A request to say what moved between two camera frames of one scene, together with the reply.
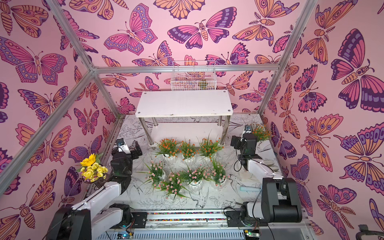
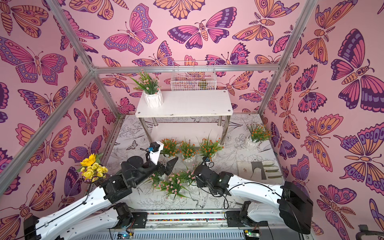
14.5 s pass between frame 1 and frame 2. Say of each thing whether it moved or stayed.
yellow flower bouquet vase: stayed
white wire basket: stayed
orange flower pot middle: stayed
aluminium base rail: stayed
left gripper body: moved
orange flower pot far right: stayed
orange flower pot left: stayed
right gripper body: moved
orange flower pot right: stayed
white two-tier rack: stayed
